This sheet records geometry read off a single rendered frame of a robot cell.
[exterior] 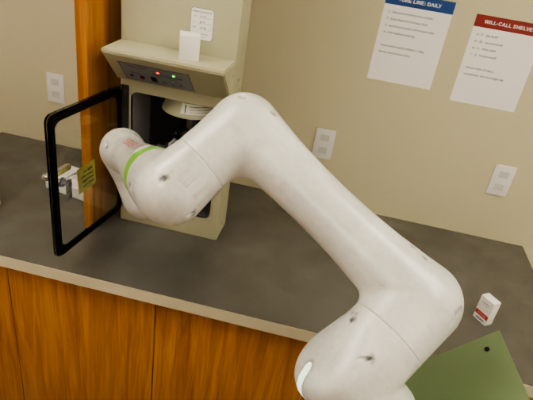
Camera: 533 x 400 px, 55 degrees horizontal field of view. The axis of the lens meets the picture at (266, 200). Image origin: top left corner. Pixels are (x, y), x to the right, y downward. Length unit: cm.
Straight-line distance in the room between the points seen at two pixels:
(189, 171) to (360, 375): 40
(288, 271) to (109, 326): 55
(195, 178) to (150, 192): 7
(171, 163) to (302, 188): 21
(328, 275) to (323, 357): 81
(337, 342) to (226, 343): 76
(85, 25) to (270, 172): 75
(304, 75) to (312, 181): 103
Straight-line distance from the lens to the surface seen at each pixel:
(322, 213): 81
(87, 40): 144
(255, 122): 84
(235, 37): 138
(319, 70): 180
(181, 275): 149
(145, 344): 161
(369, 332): 77
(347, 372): 75
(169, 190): 82
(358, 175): 192
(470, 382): 97
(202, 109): 150
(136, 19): 146
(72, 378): 185
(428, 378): 101
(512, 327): 165
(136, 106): 156
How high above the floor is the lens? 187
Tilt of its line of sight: 29 degrees down
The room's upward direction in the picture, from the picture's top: 9 degrees clockwise
